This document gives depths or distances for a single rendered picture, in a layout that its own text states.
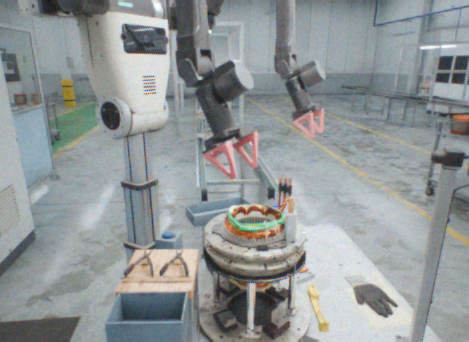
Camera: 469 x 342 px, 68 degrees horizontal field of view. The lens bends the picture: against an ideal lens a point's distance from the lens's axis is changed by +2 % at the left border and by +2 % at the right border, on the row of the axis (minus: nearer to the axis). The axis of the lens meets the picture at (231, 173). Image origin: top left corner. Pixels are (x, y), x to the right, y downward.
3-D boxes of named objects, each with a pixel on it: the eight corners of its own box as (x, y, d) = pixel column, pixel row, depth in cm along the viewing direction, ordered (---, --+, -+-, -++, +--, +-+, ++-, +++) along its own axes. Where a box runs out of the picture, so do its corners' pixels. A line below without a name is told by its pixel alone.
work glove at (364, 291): (406, 317, 117) (407, 312, 116) (368, 320, 115) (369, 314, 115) (371, 275, 139) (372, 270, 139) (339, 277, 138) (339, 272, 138)
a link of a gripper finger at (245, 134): (271, 160, 79) (254, 123, 79) (257, 167, 74) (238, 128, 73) (248, 170, 83) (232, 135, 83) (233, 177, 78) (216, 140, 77)
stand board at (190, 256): (192, 299, 85) (192, 290, 85) (115, 300, 85) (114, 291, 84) (198, 255, 104) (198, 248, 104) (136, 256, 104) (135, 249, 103)
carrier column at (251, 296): (254, 337, 105) (256, 278, 99) (246, 337, 105) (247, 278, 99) (254, 331, 108) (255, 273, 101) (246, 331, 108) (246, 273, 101)
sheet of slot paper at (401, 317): (425, 325, 113) (425, 324, 113) (369, 329, 111) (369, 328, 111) (377, 271, 142) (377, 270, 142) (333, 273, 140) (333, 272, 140)
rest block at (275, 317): (266, 322, 109) (267, 308, 107) (278, 313, 112) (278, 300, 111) (277, 330, 105) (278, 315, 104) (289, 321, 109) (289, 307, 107)
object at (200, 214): (241, 255, 154) (241, 196, 145) (252, 267, 144) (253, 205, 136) (188, 268, 144) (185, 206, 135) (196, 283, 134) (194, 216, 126)
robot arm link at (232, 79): (200, 64, 80) (176, 64, 73) (237, 36, 73) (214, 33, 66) (222, 111, 80) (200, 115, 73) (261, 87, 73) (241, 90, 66)
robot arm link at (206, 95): (202, 89, 79) (187, 91, 75) (224, 74, 75) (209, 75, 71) (215, 117, 79) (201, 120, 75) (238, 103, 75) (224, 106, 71)
